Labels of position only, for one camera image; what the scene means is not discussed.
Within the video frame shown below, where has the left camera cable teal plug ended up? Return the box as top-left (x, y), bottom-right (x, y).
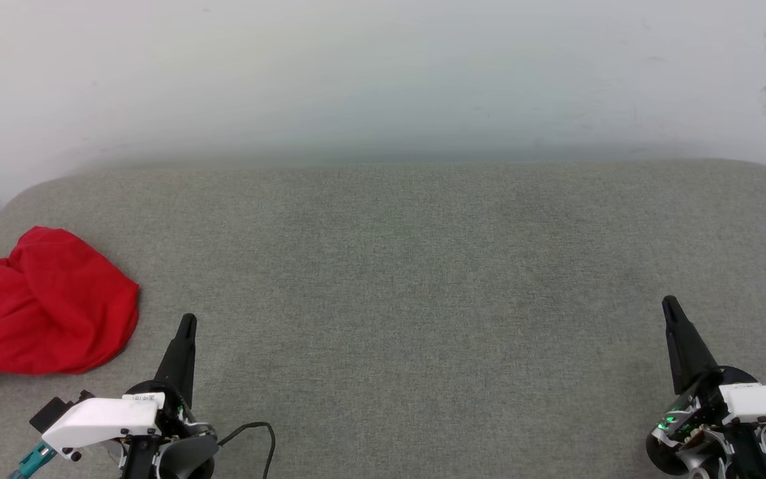
top-left (8, 442), bottom-right (59, 479)

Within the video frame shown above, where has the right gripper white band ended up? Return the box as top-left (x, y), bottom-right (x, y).
top-left (646, 296), bottom-right (766, 476)

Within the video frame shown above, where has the grey fabric sofa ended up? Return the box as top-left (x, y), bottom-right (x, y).
top-left (0, 158), bottom-right (766, 479)

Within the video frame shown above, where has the thin black left gripper cable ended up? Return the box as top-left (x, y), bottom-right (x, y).
top-left (217, 422), bottom-right (277, 479)

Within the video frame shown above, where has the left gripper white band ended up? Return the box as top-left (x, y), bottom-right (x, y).
top-left (42, 313), bottom-right (219, 479)

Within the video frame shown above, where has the red white basketball jersey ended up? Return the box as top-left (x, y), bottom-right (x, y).
top-left (0, 226), bottom-right (140, 389)

